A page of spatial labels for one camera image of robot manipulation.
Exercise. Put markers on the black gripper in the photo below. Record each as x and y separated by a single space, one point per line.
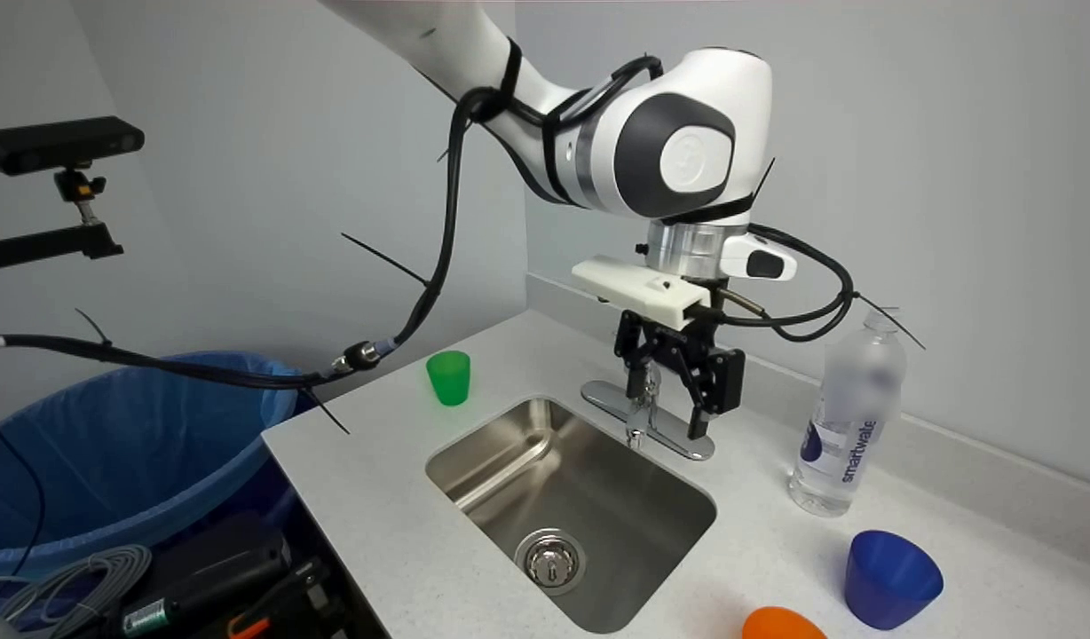
673 335

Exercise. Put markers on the chrome sink faucet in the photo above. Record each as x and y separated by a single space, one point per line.
616 410

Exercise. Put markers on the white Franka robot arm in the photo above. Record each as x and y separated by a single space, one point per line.
589 113

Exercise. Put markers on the stainless steel sink basin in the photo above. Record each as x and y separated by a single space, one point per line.
564 509

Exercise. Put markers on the clear plastic water bottle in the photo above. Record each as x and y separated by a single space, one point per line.
849 414

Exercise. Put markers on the green plastic cup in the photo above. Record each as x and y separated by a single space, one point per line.
449 379

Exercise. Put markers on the orange plastic cup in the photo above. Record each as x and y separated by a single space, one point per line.
781 624

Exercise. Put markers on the blue plastic cup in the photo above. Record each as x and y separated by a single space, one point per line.
890 581

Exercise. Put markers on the black tools pile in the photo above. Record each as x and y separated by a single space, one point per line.
227 587

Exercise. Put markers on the blue-lined trash bin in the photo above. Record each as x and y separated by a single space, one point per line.
118 455

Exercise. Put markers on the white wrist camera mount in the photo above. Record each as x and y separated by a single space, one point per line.
635 288

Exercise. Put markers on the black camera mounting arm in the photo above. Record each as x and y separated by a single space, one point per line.
48 243

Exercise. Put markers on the black stereo camera bar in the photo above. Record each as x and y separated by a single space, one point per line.
59 143

